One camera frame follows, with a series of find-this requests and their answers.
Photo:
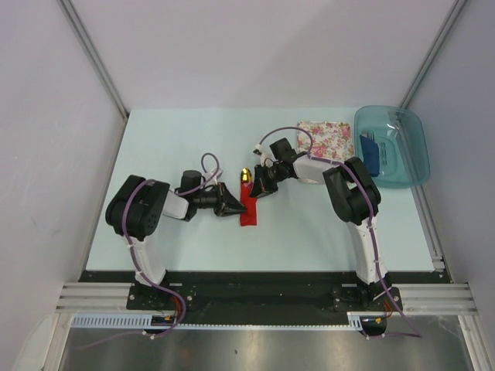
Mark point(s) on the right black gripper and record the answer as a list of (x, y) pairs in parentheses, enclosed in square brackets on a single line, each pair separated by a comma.
[(262, 186)]

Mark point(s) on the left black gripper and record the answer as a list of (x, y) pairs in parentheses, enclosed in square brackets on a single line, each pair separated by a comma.
[(227, 204)]

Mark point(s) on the red paper napkin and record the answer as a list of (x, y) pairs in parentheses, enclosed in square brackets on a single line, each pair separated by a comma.
[(249, 217)]

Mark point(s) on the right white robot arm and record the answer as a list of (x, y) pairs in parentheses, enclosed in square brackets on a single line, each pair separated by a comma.
[(352, 192)]

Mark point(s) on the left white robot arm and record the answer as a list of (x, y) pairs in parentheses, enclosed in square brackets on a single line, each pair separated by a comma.
[(138, 206)]

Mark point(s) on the blue napkin roll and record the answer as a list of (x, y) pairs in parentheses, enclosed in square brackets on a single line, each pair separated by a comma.
[(370, 152)]

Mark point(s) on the floral tray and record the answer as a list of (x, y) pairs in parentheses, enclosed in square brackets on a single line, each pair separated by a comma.
[(332, 140)]

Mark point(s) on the teal plastic bin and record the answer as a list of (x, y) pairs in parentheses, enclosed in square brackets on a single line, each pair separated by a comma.
[(399, 133)]

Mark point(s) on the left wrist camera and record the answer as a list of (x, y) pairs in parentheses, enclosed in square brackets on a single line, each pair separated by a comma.
[(214, 175)]

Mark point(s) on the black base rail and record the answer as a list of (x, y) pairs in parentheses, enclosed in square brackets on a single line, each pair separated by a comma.
[(288, 298)]

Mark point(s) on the white cable duct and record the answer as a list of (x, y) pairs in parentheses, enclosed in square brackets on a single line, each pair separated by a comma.
[(157, 322)]

